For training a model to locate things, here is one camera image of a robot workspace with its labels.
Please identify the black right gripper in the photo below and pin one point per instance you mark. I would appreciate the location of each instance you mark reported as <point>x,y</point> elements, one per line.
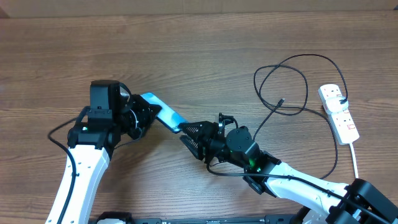
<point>204,136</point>

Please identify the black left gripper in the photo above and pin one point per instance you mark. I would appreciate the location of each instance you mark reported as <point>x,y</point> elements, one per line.
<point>148,112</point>

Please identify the blue Samsung Galaxy smartphone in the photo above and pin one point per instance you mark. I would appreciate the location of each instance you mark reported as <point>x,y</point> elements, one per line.
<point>167,116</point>

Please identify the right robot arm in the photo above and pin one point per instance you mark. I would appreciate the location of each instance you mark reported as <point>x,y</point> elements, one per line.
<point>358,202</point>

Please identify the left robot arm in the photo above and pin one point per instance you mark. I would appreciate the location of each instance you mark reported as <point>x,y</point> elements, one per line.
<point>96,132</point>

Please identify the white USB charger plug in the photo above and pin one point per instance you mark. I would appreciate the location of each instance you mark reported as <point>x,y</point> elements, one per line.
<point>335,105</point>

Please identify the white power strip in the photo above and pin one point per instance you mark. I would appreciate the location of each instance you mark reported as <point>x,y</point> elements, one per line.
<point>342,122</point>

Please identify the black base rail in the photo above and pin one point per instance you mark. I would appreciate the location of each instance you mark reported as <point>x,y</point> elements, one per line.
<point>267,219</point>

